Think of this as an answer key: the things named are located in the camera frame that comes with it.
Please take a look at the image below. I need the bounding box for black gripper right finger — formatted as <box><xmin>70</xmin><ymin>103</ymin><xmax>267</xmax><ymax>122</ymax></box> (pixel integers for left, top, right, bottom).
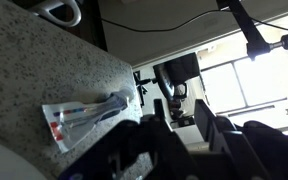
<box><xmin>194</xmin><ymin>99</ymin><xmax>288</xmax><ymax>180</ymax></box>

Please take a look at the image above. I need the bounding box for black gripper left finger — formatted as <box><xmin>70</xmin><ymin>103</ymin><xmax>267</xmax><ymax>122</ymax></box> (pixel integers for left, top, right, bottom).
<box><xmin>58</xmin><ymin>99</ymin><xmax>198</xmax><ymax>180</ymax></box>

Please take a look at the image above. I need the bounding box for white toothpaste tube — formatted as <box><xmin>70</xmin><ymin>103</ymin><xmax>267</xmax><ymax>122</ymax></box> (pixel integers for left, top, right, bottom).
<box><xmin>42</xmin><ymin>88</ymin><xmax>134</xmax><ymax>153</ymax></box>

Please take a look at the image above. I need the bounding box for white oval sink basin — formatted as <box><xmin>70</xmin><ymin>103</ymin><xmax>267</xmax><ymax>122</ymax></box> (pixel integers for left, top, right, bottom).
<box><xmin>0</xmin><ymin>145</ymin><xmax>47</xmax><ymax>180</ymax></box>

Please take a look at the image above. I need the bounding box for black camera stand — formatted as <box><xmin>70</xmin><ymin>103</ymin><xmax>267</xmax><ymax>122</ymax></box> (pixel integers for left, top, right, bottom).
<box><xmin>216</xmin><ymin>0</ymin><xmax>288</xmax><ymax>60</ymax></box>

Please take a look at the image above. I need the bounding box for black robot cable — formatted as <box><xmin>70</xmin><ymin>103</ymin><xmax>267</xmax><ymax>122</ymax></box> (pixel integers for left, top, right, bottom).
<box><xmin>98</xmin><ymin>9</ymin><xmax>288</xmax><ymax>34</ymax></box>

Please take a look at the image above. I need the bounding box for white cup handle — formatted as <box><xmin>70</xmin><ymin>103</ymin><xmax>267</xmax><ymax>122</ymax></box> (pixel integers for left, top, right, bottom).
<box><xmin>29</xmin><ymin>0</ymin><xmax>82</xmax><ymax>27</ymax></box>

